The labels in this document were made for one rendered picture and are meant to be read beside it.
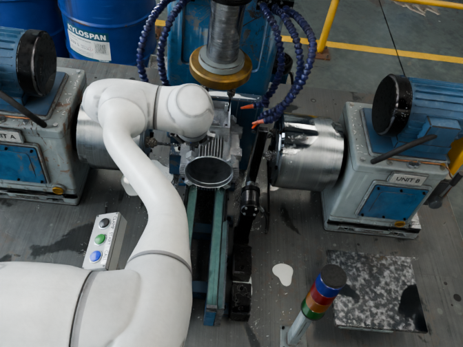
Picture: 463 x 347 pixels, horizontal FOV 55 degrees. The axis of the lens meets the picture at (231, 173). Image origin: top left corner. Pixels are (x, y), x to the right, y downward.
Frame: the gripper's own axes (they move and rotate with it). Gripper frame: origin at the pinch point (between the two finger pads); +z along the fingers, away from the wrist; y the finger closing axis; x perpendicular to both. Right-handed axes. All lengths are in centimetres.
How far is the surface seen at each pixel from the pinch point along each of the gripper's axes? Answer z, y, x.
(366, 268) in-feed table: 4, -57, 32
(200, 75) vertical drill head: -15.9, -0.6, -15.8
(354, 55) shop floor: 210, -119, -140
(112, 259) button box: -14.3, 16.5, 35.6
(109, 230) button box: -11.9, 18.7, 28.6
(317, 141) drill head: -1.5, -37.8, -4.8
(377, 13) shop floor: 247, -152, -204
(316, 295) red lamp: -26, -34, 39
